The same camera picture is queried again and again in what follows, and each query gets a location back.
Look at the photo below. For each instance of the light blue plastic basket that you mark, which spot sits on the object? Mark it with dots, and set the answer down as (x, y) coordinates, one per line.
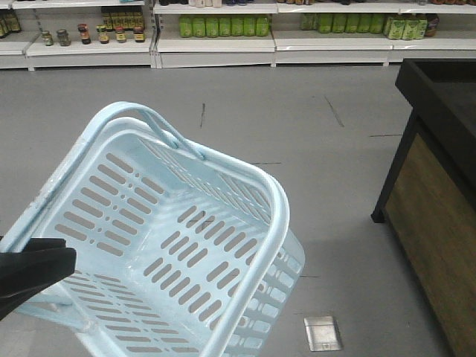
(181, 250)

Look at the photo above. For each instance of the black wooden produce stand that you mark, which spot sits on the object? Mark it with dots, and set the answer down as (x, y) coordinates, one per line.
(428, 197)

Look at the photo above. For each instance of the metal floor outlet plate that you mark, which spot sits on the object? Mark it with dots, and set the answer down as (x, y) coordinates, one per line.
(322, 334)

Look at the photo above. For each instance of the white store shelving unit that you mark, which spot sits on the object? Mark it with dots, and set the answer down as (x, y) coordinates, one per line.
(187, 34)

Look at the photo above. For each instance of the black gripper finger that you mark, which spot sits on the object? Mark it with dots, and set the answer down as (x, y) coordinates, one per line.
(40, 264)

